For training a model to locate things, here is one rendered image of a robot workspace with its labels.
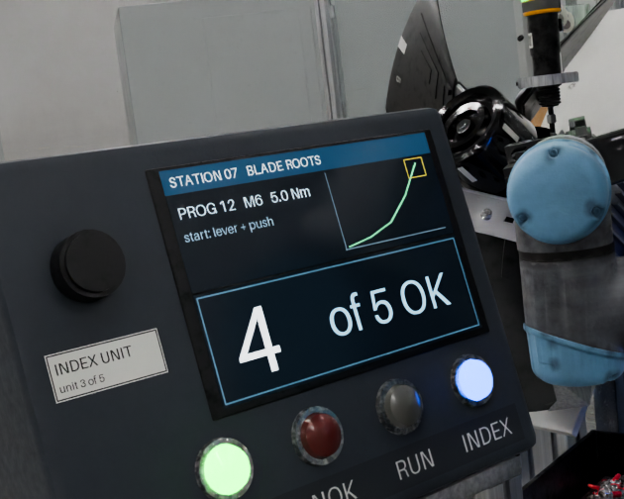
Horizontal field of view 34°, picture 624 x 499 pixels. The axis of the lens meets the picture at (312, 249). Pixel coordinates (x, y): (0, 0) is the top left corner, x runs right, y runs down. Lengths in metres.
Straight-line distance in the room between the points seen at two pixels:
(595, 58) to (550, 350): 0.90
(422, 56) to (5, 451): 1.14
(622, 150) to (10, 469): 0.67
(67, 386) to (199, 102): 6.23
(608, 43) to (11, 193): 1.35
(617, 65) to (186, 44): 5.17
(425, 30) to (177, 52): 5.17
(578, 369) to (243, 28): 5.95
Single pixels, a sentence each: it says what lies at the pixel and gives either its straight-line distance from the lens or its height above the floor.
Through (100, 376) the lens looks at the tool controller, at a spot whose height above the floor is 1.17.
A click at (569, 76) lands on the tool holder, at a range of 1.23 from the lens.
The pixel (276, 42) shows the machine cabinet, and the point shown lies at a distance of 6.72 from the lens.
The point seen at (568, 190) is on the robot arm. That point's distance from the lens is 0.79.
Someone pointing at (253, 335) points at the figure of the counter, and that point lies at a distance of 0.46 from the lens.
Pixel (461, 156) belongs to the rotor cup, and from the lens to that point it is 1.24.
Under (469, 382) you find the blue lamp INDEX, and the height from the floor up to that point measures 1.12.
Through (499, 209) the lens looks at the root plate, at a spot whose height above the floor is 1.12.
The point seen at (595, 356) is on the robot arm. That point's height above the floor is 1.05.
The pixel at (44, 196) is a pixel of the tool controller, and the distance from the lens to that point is 0.43.
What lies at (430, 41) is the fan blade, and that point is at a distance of 1.49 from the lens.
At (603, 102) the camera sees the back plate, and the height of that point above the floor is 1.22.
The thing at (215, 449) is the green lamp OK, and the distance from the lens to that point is 0.44.
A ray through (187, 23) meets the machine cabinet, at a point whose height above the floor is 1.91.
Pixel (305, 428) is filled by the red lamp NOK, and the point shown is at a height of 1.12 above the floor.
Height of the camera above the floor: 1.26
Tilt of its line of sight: 7 degrees down
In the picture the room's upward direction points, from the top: 7 degrees counter-clockwise
